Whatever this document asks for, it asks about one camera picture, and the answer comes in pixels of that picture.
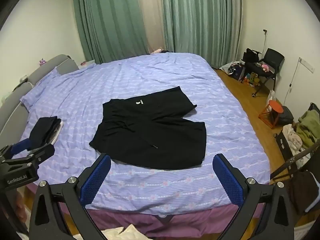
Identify white shopping bag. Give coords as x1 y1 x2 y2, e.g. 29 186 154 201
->
219 61 244 77

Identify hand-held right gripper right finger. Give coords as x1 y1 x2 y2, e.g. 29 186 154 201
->
212 153 295 240

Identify pile of colourful toys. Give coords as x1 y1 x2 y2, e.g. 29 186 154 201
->
241 72 262 87

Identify white wall cable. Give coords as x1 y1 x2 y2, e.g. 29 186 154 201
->
282 57 302 105

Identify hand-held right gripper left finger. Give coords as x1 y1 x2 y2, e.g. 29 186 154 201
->
28 154 112 240

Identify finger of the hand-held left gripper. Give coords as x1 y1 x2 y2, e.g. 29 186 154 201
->
11 144 55 167
0 139 34 160

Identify black folding chair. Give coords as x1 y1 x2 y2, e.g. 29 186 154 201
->
244 48 285 94

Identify white cloth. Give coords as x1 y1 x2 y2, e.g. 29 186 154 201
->
101 224 150 240

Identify thin stand pole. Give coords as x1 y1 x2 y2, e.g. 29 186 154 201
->
262 29 269 55

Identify pile of light clothes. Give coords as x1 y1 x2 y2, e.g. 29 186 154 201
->
282 124 304 155

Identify beige curtain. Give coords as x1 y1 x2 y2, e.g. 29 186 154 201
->
135 0 167 53

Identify dark brown garment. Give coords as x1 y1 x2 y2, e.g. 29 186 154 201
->
285 170 320 215

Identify black pants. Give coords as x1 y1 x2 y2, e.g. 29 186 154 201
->
89 86 207 170

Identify black backpack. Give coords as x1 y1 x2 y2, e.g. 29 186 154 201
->
277 106 294 126

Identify white plastic bag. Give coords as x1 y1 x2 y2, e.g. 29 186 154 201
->
266 90 277 112

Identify white wall trunking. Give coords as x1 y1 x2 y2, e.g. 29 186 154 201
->
299 57 315 74

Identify orange stool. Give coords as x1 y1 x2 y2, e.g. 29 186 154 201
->
258 100 284 130

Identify black storage box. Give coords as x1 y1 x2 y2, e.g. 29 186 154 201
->
275 131 298 166

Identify bed with purple floral sheet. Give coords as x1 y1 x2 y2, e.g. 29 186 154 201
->
19 53 271 240

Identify grey padded headboard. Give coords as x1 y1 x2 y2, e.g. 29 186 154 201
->
0 54 80 140

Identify black bag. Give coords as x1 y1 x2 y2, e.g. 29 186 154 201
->
242 48 262 63

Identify stack of folded dark clothes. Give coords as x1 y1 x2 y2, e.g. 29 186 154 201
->
29 116 64 147

